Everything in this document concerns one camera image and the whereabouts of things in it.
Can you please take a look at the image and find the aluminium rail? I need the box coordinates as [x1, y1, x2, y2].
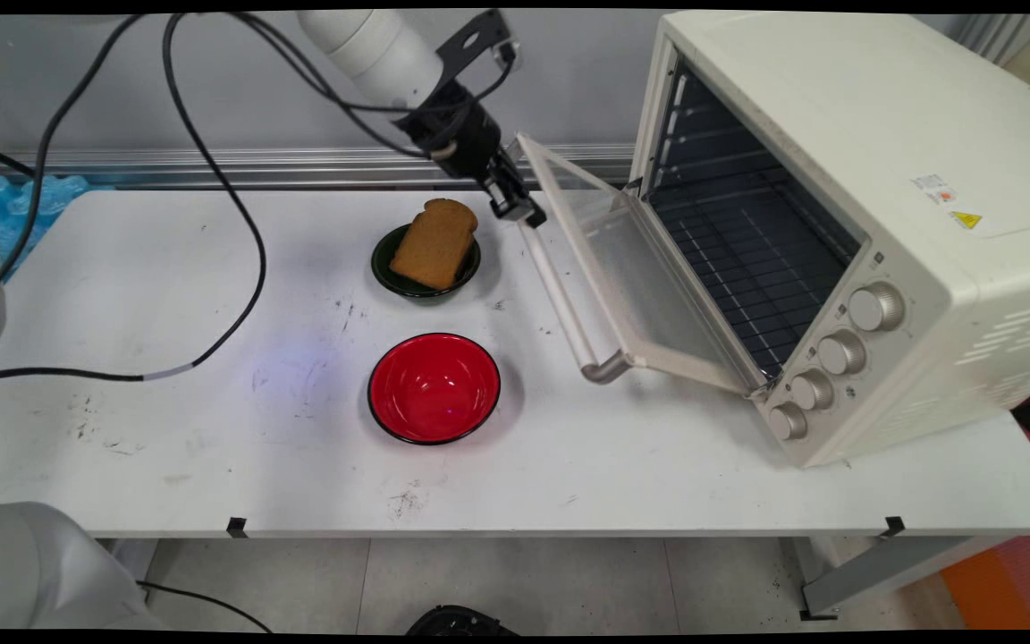
[0, 144, 637, 191]

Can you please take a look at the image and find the thin black floor cable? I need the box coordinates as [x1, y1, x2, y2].
[135, 580, 274, 634]

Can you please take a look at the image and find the cream toaster oven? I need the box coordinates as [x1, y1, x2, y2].
[627, 11, 1030, 469]

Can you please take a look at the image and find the red bowl with black rim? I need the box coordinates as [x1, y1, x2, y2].
[367, 332, 502, 446]

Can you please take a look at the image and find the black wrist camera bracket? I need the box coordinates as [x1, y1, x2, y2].
[434, 9, 522, 76]

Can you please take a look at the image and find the glass oven door with handle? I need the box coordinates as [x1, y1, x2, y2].
[514, 131, 773, 396]

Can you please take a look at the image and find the grey table leg frame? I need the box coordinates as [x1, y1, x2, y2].
[795, 536, 1000, 623]

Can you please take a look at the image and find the blue bubble wrap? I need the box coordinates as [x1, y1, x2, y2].
[0, 174, 115, 284]

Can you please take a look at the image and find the black cable with white tape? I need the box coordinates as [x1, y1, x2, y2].
[0, 11, 268, 386]

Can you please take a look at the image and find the metal oven wire rack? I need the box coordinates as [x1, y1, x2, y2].
[656, 165, 866, 381]

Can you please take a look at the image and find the grey corrugated panel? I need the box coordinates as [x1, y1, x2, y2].
[956, 13, 1030, 65]

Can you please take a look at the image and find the orange floor box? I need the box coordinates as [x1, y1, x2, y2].
[939, 531, 1030, 632]

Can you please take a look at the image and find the black round floor object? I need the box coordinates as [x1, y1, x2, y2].
[404, 604, 521, 637]

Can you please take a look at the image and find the long plain black cable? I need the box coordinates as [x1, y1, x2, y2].
[0, 13, 149, 332]

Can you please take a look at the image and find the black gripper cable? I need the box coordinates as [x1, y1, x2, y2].
[227, 11, 518, 162]

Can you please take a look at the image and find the brown bread slice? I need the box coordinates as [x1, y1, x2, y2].
[389, 198, 480, 291]

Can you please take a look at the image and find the dark green bowl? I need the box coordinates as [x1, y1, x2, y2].
[370, 224, 483, 300]

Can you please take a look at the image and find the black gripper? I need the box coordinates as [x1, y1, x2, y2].
[401, 83, 549, 229]

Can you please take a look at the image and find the large silver oven knob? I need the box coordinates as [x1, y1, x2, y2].
[848, 281, 908, 335]

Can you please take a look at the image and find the white oven label sticker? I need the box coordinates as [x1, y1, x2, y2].
[912, 172, 960, 206]

